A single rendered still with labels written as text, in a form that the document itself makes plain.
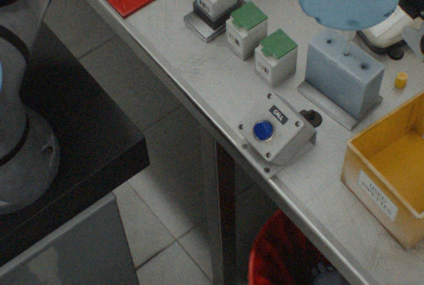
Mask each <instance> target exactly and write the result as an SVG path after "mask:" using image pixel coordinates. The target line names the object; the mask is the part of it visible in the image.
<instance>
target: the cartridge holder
mask: <svg viewBox="0 0 424 285"><path fill-rule="evenodd" d="M244 4H246V1H245V0H237V3H235V4H234V5H232V6H231V7H230V8H229V9H227V10H226V11H225V12H223V13H221V14H220V15H218V16H217V17H215V18H213V17H212V16H211V15H210V14H209V13H207V12H206V11H205V10H203V9H202V8H201V7H200V6H199V5H198V4H197V0H195V1H194V2H193V11H192V12H190V13H189V14H187V15H185V16H184V17H183V19H184V23H185V24H186V25H187V26H188V27H190V28H191V29H192V30H193V31H194V32H195V33H196V34H197V35H199V36H200V37H201V38H202V39H203V40H204V41H205V42H206V43H208V41H210V40H211V39H212V38H214V37H215V36H217V35H218V34H219V33H221V32H223V31H224V30H226V21H227V20H228V19H230V15H231V13H232V12H234V11H236V10H237V9H239V8H240V7H242V6H243V5H244Z"/></svg>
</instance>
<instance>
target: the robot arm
mask: <svg viewBox="0 0 424 285"><path fill-rule="evenodd" d="M51 1H52V0H0V216H3V215H9V214H12V213H16V211H19V210H22V209H24V208H26V207H28V206H30V205H31V204H33V203H34V202H35V201H36V200H38V199H39V198H40V197H41V196H42V195H43V194H44V193H45V192H46V191H47V189H48V188H49V187H50V186H51V184H52V182H53V180H54V178H55V176H56V175H57V173H58V169H59V166H60V145H59V142H58V139H57V137H56V135H55V133H54V132H53V130H52V128H51V126H50V125H49V123H48V122H47V121H46V119H45V118H44V117H43V116H41V115H40V114H38V113H37V112H36V111H34V110H33V109H31V108H30V107H27V106H26V105H23V103H22V101H21V99H20V97H19V88H20V85H21V82H22V80H23V76H24V75H25V72H26V70H27V66H28V63H29V60H30V56H31V54H32V51H33V48H34V44H35V42H36V38H37V36H38V33H39V30H40V29H41V26H42V23H43V20H44V17H45V14H46V10H47V8H48V7H49V6H50V4H51ZM298 3H299V6H300V7H301V10H302V11H303V12H304V13H305V14H306V15H307V16H308V17H313V18H314V19H315V20H316V21H317V23H318V24H320V25H323V26H324V27H327V28H330V29H335V30H344V31H356V30H364V29H370V27H373V26H376V25H378V24H380V23H381V22H384V21H385V20H386V19H387V18H389V17H390V16H391V15H392V14H393V13H394V11H395V9H396V7H397V6H398V5H399V6H400V8H401V9H402V10H403V11H404V12H405V14H406V15H408V16H409V17H410V18H411V19H413V20H415V19H416V18H418V17H419V18H420V19H421V20H422V21H423V22H422V23H421V26H420V28H419V29H417V30H416V28H412V27H409V26H407V25H405V26H404V27H403V28H402V36H403V38H404V40H405V41H406V43H408V45H409V47H410V48H411V49H412V51H414V52H415V53H416V55H418V57H419V58H420V59H421V61H422V62H423V68H424V0H298Z"/></svg>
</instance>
